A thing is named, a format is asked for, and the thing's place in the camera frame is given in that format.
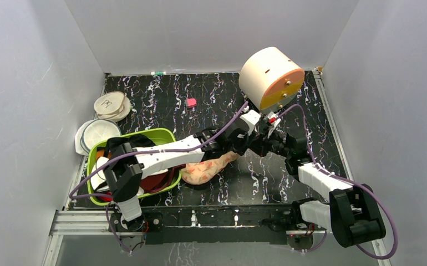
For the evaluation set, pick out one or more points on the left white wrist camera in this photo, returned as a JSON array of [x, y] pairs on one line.
[[251, 118]]

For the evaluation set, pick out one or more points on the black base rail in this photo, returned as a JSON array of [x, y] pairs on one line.
[[270, 223]]

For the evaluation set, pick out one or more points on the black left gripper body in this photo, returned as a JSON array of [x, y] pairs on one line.
[[240, 148]]

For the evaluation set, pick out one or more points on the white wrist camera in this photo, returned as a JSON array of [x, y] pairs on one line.
[[272, 121], [251, 118]]

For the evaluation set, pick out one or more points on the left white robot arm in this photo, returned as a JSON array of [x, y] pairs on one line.
[[200, 156]]

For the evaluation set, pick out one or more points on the small pink block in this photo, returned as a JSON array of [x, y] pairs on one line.
[[190, 103]]

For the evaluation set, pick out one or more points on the black garment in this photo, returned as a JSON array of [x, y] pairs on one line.
[[136, 140]]

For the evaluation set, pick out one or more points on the floral mesh laundry bag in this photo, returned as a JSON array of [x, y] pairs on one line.
[[202, 172]]

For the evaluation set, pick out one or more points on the green plastic basket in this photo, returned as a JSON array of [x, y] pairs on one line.
[[159, 136]]

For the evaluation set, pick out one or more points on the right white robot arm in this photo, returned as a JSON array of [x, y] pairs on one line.
[[349, 212]]

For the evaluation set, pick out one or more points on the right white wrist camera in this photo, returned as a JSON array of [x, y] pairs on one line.
[[272, 121]]

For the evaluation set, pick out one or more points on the white round mesh bag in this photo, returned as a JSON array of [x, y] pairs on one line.
[[93, 132]]

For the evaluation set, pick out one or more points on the cream cylindrical drum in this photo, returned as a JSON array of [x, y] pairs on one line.
[[270, 79]]

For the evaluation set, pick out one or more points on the dark red bra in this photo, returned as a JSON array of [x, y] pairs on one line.
[[162, 180]]

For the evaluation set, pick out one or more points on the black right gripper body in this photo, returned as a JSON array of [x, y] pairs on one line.
[[259, 138]]

